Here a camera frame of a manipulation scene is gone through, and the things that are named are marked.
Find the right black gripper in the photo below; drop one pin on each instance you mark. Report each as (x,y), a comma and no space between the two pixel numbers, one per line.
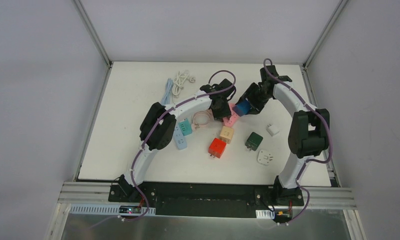
(250,102)

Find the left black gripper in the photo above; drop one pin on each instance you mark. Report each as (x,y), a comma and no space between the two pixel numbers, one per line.
(222,110)

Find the blue cube socket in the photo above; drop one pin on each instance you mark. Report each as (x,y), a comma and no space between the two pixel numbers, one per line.
(242,108)

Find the pink triangular block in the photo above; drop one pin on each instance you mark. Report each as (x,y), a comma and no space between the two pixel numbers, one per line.
(231,120)

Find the white usb charger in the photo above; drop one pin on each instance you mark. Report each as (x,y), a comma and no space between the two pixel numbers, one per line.
(273,130)

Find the beige cube adapter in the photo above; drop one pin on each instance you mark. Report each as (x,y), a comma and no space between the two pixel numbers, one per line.
(226,134)

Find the green patterned cube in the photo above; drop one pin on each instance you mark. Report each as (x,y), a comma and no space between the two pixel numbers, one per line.
(253,141)

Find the red cube adapter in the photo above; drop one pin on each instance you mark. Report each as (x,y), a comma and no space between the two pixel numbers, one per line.
(217,148)

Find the white travel adapter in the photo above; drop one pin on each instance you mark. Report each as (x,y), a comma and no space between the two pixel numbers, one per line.
(264,157)

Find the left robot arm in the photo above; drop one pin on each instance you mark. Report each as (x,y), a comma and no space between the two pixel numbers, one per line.
(157,131)

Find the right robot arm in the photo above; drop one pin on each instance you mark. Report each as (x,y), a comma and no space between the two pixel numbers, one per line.
(309,131)

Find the teal power strip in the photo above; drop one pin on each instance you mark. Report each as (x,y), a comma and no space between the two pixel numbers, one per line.
(185,127)

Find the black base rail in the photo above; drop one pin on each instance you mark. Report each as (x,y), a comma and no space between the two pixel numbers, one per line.
(205,199)

